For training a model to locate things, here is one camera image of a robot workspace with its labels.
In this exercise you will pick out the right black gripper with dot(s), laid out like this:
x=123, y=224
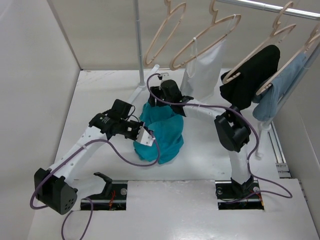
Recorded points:
x=156, y=90

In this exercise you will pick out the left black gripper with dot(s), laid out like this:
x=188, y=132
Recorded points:
x=138, y=125

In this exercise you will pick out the teal t shirt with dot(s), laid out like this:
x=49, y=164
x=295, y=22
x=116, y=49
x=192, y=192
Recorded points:
x=167, y=128

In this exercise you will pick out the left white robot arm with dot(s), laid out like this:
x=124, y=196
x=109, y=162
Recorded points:
x=58, y=188

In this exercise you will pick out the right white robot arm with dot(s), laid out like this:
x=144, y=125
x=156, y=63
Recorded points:
x=232, y=129

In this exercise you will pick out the wooden hanger with white cloth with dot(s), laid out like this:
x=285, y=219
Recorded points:
x=233, y=21

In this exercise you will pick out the wooden hanger with black cloth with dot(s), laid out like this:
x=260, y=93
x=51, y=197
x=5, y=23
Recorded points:
x=276, y=36

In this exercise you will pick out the wooden hanger with blue cloth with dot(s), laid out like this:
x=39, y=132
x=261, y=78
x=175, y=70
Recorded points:
x=314, y=36

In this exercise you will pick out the white cloth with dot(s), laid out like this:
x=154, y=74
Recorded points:
x=201, y=74

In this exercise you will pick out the black cloth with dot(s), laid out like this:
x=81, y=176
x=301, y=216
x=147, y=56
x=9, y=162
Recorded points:
x=260, y=67

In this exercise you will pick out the light blue cloth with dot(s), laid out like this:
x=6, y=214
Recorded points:
x=267, y=102

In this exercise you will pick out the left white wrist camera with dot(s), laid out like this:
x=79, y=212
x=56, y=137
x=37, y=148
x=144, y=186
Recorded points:
x=145, y=137

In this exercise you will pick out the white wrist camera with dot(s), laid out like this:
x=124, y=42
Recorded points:
x=145, y=137
x=164, y=76

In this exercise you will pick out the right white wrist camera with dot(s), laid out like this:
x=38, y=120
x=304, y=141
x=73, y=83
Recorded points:
x=164, y=76

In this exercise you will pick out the white clothes rack frame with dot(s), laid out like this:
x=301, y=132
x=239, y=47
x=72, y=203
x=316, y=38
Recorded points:
x=293, y=12

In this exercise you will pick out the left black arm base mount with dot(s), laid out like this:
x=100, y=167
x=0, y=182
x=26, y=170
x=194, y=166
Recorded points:
x=113, y=196

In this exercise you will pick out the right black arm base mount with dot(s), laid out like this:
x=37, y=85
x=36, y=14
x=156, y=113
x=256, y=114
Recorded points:
x=229, y=199

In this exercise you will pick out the aluminium rail at right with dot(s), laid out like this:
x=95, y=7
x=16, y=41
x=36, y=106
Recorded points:
x=280, y=160

